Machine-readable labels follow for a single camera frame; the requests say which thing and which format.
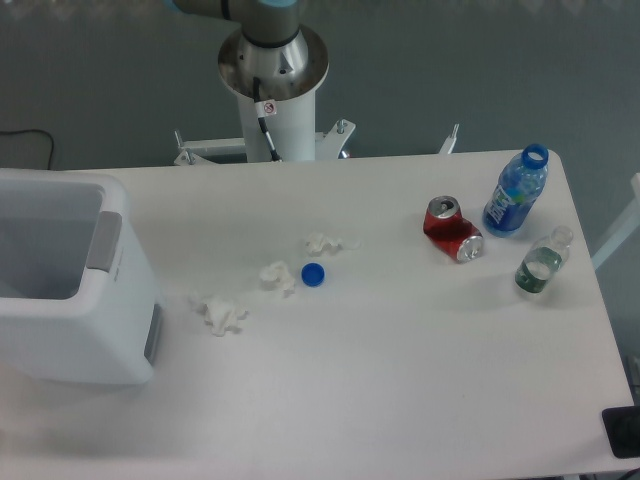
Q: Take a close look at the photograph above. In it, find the white trash can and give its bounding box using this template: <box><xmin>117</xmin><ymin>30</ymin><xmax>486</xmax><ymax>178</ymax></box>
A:
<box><xmin>1</xmin><ymin>169</ymin><xmax>163</xmax><ymax>385</ymax></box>

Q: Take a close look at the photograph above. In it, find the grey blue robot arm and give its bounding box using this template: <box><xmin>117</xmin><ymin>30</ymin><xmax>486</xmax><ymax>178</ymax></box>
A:
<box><xmin>166</xmin><ymin>0</ymin><xmax>300</xmax><ymax>48</ymax></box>

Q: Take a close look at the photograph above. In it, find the blue bottle cap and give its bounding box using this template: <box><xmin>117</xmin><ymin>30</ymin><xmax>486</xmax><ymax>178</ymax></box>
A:
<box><xmin>300</xmin><ymin>262</ymin><xmax>326</xmax><ymax>287</ymax></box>

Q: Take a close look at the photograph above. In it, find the crushed red soda can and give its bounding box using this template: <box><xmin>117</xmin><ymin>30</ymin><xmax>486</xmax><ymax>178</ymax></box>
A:
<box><xmin>423</xmin><ymin>195</ymin><xmax>484</xmax><ymax>263</ymax></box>

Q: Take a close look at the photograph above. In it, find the crumpled white tissue upper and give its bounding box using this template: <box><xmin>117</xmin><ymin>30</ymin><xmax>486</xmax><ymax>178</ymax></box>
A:
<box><xmin>304</xmin><ymin>232</ymin><xmax>362</xmax><ymax>257</ymax></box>

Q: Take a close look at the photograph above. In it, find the crumpled white tissue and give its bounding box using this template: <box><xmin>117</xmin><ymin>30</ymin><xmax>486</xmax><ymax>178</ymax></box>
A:
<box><xmin>304</xmin><ymin>232</ymin><xmax>362</xmax><ymax>257</ymax></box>
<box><xmin>188</xmin><ymin>294</ymin><xmax>249</xmax><ymax>337</ymax></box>
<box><xmin>259</xmin><ymin>261</ymin><xmax>296</xmax><ymax>297</ymax></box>

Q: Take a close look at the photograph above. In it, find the crumpled white tissue middle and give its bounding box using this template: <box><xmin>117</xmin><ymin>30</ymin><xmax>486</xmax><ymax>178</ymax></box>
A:
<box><xmin>259</xmin><ymin>261</ymin><xmax>296</xmax><ymax>297</ymax></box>

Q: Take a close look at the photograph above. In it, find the crumpled white tissue lower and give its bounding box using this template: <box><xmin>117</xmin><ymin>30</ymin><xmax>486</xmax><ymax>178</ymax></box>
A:
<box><xmin>188</xmin><ymin>294</ymin><xmax>249</xmax><ymax>337</ymax></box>

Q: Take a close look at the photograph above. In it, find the blue plastic bottle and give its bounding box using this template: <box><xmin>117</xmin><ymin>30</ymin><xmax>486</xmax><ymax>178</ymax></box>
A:
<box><xmin>483</xmin><ymin>143</ymin><xmax>549</xmax><ymax>237</ymax></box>

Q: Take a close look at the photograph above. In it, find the clear green label bottle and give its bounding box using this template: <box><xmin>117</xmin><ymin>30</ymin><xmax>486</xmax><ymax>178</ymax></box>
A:
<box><xmin>514</xmin><ymin>225</ymin><xmax>574</xmax><ymax>294</ymax></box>

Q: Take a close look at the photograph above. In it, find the black device at edge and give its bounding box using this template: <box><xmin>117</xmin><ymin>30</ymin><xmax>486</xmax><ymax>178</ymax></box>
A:
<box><xmin>602</xmin><ymin>406</ymin><xmax>639</xmax><ymax>459</ymax></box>

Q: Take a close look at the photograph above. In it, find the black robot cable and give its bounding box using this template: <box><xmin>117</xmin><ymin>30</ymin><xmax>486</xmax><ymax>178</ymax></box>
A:
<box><xmin>251</xmin><ymin>75</ymin><xmax>285</xmax><ymax>164</ymax></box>

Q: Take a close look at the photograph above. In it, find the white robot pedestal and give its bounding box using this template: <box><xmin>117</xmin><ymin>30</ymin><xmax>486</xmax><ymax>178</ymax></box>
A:
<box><xmin>172</xmin><ymin>25</ymin><xmax>460</xmax><ymax>166</ymax></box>

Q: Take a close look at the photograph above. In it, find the white frame at right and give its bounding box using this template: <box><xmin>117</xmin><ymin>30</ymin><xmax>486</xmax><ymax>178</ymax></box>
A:
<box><xmin>591</xmin><ymin>173</ymin><xmax>639</xmax><ymax>271</ymax></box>

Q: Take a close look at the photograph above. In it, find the black floor cable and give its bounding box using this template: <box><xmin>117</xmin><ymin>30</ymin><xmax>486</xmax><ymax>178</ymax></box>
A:
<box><xmin>0</xmin><ymin>128</ymin><xmax>55</xmax><ymax>170</ymax></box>

